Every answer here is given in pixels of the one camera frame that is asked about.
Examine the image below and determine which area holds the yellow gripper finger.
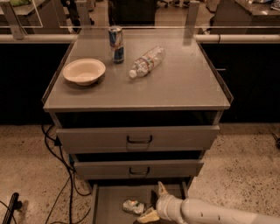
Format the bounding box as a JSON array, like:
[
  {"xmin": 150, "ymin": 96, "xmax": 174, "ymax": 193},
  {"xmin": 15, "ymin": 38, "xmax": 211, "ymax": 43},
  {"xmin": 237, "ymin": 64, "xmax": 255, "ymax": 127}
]
[
  {"xmin": 157, "ymin": 181, "xmax": 168, "ymax": 196},
  {"xmin": 137, "ymin": 207, "xmax": 160, "ymax": 224}
]

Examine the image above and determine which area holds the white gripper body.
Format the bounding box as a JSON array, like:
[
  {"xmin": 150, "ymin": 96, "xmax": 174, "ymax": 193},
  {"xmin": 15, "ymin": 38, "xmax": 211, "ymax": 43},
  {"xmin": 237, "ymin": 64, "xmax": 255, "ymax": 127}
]
[{"xmin": 156, "ymin": 194, "xmax": 186, "ymax": 222}]

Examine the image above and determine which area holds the crushed 7up can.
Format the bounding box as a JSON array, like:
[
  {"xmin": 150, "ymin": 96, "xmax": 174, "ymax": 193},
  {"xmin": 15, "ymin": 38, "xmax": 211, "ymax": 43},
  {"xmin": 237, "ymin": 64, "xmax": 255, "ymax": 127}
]
[{"xmin": 122, "ymin": 199, "xmax": 145, "ymax": 215}]

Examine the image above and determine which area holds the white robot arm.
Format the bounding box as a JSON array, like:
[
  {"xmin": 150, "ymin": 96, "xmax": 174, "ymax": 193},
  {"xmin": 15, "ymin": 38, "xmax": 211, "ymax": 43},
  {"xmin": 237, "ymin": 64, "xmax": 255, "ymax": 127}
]
[{"xmin": 137, "ymin": 181, "xmax": 280, "ymax": 224}]

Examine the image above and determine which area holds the bottom grey drawer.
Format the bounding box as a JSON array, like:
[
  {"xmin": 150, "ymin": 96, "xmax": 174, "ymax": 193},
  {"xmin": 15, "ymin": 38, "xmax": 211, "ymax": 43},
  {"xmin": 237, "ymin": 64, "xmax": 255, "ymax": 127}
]
[{"xmin": 88, "ymin": 180, "xmax": 196, "ymax": 224}]

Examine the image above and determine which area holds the grey drawer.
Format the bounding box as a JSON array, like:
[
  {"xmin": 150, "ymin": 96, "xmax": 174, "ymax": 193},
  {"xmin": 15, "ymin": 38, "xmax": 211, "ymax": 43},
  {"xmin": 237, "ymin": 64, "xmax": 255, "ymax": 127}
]
[
  {"xmin": 74, "ymin": 159, "xmax": 203, "ymax": 179},
  {"xmin": 57, "ymin": 125, "xmax": 220, "ymax": 154},
  {"xmin": 88, "ymin": 180, "xmax": 196, "ymax": 224}
]

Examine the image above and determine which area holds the middle grey drawer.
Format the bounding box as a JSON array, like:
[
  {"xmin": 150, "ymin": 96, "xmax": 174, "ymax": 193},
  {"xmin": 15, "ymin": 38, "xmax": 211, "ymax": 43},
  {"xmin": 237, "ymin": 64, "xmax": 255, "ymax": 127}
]
[{"xmin": 74, "ymin": 159, "xmax": 203, "ymax": 179}]

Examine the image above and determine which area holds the grey drawer cabinet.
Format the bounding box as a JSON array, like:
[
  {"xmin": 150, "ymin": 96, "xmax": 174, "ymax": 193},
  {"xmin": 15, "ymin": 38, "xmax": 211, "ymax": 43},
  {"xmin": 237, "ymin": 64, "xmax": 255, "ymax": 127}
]
[{"xmin": 41, "ymin": 26, "xmax": 235, "ymax": 224}]

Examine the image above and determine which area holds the top grey drawer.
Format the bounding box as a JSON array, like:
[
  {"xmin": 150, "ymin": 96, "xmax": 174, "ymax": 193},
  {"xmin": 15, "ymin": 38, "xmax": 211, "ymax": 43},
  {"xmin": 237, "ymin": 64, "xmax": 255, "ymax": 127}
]
[{"xmin": 57, "ymin": 125, "xmax": 220, "ymax": 154}]

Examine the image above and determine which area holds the blue silver energy drink can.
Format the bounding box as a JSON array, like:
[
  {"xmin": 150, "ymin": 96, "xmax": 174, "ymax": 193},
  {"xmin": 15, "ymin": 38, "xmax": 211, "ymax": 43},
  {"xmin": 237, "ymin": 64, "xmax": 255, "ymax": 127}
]
[{"xmin": 108, "ymin": 26, "xmax": 124, "ymax": 63}]

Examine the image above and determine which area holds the clear plastic water bottle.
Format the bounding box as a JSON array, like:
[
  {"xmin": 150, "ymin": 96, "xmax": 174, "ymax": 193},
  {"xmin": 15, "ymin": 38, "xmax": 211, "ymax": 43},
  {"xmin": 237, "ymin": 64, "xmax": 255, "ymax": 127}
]
[{"xmin": 129, "ymin": 45, "xmax": 165, "ymax": 79}]

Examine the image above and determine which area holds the black stand foot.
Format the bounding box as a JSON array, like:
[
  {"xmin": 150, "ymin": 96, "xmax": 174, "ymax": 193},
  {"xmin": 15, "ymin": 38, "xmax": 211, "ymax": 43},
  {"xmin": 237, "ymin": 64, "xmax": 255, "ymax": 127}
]
[{"xmin": 3, "ymin": 192, "xmax": 23, "ymax": 224}]

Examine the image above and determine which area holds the white bowl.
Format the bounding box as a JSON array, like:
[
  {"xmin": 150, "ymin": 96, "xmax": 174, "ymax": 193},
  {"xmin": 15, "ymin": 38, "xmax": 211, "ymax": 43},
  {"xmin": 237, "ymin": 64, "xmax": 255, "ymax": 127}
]
[{"xmin": 62, "ymin": 59, "xmax": 106, "ymax": 86}]

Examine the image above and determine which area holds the black floor cable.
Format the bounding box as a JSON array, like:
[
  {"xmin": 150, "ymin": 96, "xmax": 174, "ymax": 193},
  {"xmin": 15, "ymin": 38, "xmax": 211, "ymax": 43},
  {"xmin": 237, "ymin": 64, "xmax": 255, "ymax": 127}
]
[{"xmin": 40, "ymin": 123, "xmax": 92, "ymax": 224}]

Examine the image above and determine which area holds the right metal post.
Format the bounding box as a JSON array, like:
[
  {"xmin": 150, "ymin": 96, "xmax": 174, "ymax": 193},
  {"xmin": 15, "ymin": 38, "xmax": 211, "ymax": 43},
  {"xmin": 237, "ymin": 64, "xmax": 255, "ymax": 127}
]
[{"xmin": 185, "ymin": 0, "xmax": 200, "ymax": 27}]

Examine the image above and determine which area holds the metal post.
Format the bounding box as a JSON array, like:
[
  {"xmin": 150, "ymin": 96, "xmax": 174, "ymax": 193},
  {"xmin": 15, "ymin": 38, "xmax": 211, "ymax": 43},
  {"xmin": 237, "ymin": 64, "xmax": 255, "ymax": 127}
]
[
  {"xmin": 75, "ymin": 0, "xmax": 91, "ymax": 26},
  {"xmin": 0, "ymin": 0, "xmax": 25, "ymax": 40},
  {"xmin": 185, "ymin": 0, "xmax": 200, "ymax": 27}
]

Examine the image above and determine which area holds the far left metal post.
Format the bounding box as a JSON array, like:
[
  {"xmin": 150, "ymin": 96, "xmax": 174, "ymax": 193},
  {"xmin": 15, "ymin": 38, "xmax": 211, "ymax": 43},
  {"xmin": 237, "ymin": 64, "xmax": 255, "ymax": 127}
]
[{"xmin": 0, "ymin": 0, "xmax": 25, "ymax": 40}]

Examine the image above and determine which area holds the white horizontal rail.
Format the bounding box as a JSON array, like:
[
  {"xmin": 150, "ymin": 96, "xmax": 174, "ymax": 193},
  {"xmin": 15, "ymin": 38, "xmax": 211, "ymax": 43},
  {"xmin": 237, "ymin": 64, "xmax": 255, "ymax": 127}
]
[{"xmin": 0, "ymin": 34, "xmax": 280, "ymax": 44}]

